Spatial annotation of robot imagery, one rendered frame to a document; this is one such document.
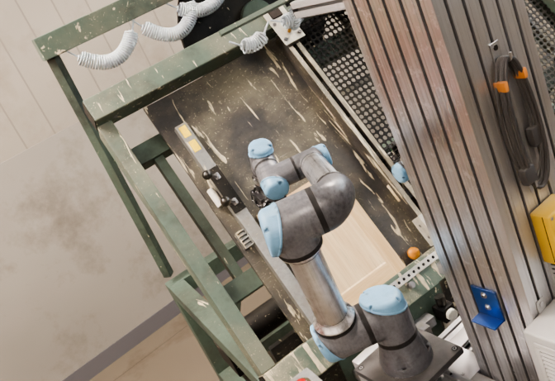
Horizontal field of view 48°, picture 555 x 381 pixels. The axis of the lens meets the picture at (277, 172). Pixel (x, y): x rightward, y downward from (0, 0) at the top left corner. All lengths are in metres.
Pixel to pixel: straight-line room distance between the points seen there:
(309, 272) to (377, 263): 0.97
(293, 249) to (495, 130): 0.51
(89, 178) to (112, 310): 0.96
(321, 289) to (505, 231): 0.45
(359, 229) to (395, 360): 0.81
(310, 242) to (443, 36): 0.54
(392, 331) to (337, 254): 0.75
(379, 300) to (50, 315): 3.15
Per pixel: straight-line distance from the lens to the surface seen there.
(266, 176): 1.80
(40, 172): 4.33
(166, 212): 2.34
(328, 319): 1.64
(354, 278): 2.41
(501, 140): 1.38
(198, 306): 3.09
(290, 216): 1.40
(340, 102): 2.59
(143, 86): 2.48
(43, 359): 4.63
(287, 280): 2.33
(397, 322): 1.71
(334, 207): 1.41
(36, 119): 4.31
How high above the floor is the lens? 2.23
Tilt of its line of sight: 20 degrees down
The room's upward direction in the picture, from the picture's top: 25 degrees counter-clockwise
